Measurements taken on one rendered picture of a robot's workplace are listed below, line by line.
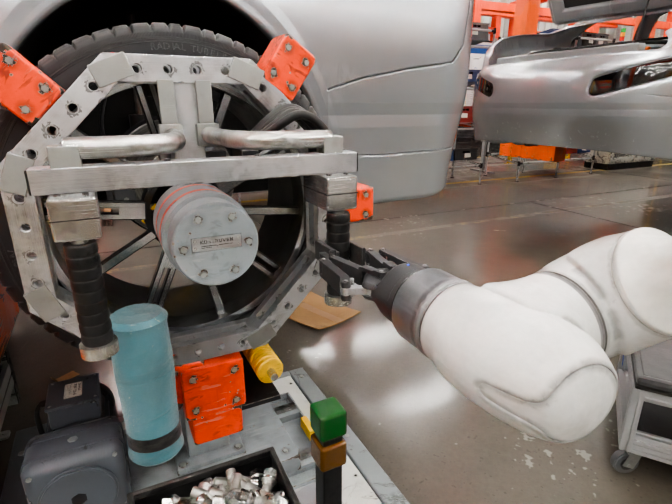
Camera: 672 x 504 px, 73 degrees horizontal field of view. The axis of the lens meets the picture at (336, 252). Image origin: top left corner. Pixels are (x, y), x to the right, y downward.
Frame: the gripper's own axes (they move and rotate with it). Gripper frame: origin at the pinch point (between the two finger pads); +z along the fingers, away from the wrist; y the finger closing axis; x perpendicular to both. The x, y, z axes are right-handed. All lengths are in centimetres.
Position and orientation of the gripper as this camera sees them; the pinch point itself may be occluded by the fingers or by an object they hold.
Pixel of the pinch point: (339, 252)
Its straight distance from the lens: 69.2
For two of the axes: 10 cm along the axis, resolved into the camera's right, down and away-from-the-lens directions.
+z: -4.6, -2.8, 8.5
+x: 0.0, -9.5, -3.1
